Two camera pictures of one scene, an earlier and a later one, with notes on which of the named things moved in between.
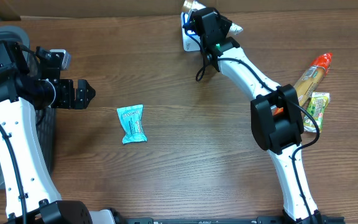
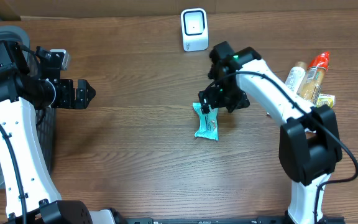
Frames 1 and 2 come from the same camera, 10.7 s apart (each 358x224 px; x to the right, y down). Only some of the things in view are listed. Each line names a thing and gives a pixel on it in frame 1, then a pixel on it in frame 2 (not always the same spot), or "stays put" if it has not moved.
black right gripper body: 197,16 → 217,98
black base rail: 260,219 stays put
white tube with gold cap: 191,40 → 295,79
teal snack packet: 131,118 → 208,123
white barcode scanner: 191,41 stays put
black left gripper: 74,93 stays put
